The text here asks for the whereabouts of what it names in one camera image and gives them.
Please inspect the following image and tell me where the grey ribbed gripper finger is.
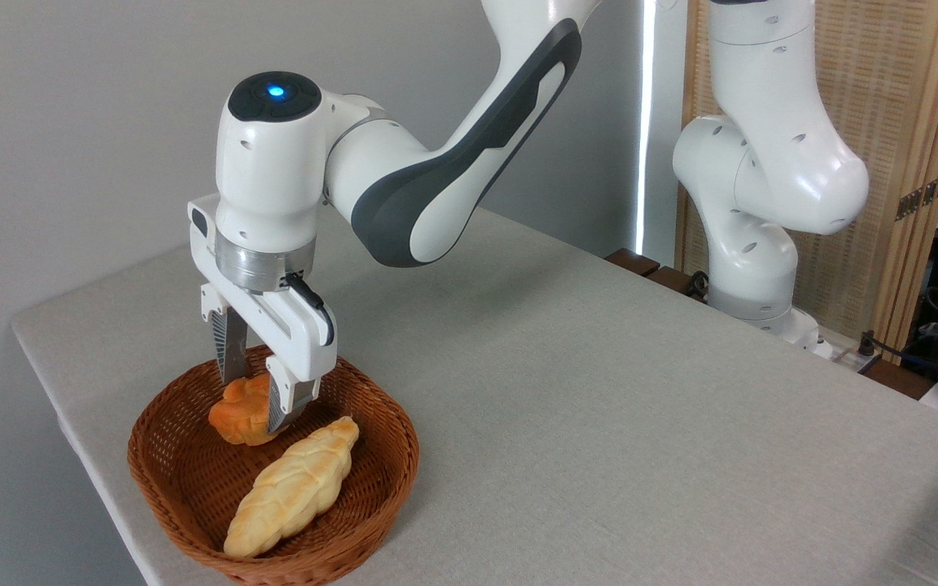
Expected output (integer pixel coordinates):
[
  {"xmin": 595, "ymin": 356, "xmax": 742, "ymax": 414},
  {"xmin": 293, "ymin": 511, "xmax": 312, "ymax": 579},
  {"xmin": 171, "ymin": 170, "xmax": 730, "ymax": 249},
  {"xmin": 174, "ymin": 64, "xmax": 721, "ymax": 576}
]
[
  {"xmin": 199, "ymin": 282, "xmax": 251, "ymax": 386},
  {"xmin": 265, "ymin": 353, "xmax": 322, "ymax": 435}
]

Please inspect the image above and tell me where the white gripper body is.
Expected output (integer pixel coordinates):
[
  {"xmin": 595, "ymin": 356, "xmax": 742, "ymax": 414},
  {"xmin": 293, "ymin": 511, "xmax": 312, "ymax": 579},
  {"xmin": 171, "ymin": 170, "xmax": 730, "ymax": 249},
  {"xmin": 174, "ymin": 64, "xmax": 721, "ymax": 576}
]
[{"xmin": 188, "ymin": 194, "xmax": 338, "ymax": 382}]

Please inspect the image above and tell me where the round orange bread bun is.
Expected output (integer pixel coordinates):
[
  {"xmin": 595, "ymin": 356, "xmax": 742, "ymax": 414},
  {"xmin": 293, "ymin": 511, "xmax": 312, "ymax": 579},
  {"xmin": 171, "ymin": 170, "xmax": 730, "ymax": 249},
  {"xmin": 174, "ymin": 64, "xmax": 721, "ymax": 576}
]
[{"xmin": 208, "ymin": 372, "xmax": 284, "ymax": 447}]

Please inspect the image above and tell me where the long braided pale bread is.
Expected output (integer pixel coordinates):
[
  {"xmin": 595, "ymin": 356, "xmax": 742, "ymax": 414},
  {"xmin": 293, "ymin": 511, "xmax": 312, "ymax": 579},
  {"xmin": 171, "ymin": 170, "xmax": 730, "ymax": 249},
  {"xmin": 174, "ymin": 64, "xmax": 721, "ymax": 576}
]
[{"xmin": 223, "ymin": 416, "xmax": 361, "ymax": 560}]

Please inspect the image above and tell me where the brown wicker basket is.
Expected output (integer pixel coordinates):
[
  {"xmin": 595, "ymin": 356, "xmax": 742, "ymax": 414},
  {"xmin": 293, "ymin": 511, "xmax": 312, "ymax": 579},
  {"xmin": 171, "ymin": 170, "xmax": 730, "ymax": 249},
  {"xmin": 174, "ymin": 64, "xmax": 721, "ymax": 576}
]
[{"xmin": 127, "ymin": 343, "xmax": 421, "ymax": 586}]

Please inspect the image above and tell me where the grey tablecloth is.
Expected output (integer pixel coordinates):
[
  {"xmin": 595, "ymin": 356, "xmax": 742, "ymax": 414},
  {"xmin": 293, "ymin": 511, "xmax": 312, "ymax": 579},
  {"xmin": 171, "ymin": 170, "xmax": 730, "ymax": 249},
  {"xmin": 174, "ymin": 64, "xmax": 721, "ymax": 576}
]
[{"xmin": 11, "ymin": 207, "xmax": 938, "ymax": 586}]

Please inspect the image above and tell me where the dark brown wooden slat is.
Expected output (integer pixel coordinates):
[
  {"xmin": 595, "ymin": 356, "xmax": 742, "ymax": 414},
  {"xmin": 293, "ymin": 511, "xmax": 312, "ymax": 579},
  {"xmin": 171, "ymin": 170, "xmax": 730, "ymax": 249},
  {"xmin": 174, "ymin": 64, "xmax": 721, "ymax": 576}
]
[
  {"xmin": 858, "ymin": 356, "xmax": 938, "ymax": 400},
  {"xmin": 647, "ymin": 265, "xmax": 708, "ymax": 304},
  {"xmin": 604, "ymin": 247, "xmax": 662, "ymax": 278}
]

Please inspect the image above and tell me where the bright vertical light strip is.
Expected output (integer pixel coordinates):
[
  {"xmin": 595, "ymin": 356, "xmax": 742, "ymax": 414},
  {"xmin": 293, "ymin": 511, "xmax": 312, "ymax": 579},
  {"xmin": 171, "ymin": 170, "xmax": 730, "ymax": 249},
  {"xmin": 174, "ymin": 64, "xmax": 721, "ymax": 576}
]
[{"xmin": 636, "ymin": 0, "xmax": 662, "ymax": 257}]

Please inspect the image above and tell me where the dark metal screen hinge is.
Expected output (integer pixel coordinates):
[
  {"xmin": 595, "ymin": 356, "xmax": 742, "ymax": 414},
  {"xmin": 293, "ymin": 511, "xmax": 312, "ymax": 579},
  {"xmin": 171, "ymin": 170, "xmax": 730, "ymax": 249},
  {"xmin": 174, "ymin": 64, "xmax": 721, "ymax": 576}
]
[{"xmin": 895, "ymin": 172, "xmax": 938, "ymax": 222}]

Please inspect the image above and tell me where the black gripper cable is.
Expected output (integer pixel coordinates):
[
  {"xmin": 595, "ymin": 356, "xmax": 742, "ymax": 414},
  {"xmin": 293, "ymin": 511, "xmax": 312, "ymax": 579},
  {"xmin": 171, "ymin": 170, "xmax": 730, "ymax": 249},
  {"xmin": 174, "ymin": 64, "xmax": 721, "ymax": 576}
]
[{"xmin": 284, "ymin": 272, "xmax": 336, "ymax": 348}]

